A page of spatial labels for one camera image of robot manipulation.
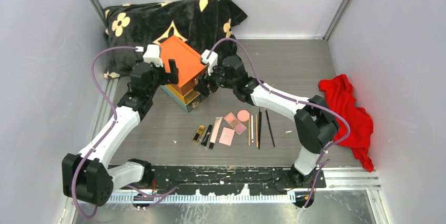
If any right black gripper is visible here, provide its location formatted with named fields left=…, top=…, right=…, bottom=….
left=193, top=61, right=236, bottom=97

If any orange drawer organizer box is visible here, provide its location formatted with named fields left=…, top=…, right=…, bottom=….
left=160, top=36, right=207, bottom=113

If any pink cream tube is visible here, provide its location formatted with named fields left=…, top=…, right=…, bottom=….
left=209, top=117, right=223, bottom=149

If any gold lipstick case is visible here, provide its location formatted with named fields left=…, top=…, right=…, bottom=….
left=192, top=125, right=206, bottom=142

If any round pink blush compact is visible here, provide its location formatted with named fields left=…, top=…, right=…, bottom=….
left=237, top=109, right=250, bottom=123

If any pink eyeshadow palette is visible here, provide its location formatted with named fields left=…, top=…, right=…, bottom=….
left=224, top=113, right=246, bottom=135

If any black mascara tube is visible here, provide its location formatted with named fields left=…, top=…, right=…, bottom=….
left=201, top=124, right=213, bottom=147

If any pink square card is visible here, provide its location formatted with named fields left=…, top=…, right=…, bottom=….
left=219, top=127, right=235, bottom=146

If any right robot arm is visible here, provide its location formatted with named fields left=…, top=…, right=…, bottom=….
left=194, top=50, right=339, bottom=188

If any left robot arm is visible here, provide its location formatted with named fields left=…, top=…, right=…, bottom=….
left=62, top=59, right=178, bottom=207

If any white makeup pencil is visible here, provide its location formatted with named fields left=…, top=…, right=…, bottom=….
left=249, top=115, right=254, bottom=136

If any gold makeup pencil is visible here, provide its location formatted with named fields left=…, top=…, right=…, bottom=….
left=255, top=114, right=260, bottom=149

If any wooden brown pencil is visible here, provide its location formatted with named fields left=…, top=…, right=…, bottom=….
left=248, top=115, right=251, bottom=146

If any black floral plush pillow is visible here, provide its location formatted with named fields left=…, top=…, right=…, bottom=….
left=104, top=0, right=248, bottom=78

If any red cloth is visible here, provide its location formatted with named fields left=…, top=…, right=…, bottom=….
left=318, top=74, right=374, bottom=172

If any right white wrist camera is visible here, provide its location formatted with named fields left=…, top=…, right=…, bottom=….
left=200, top=49, right=218, bottom=75

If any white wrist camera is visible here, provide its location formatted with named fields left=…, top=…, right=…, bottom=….
left=200, top=49, right=218, bottom=75
left=143, top=44, right=164, bottom=67

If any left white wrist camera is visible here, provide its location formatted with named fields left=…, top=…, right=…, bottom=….
left=143, top=44, right=164, bottom=67

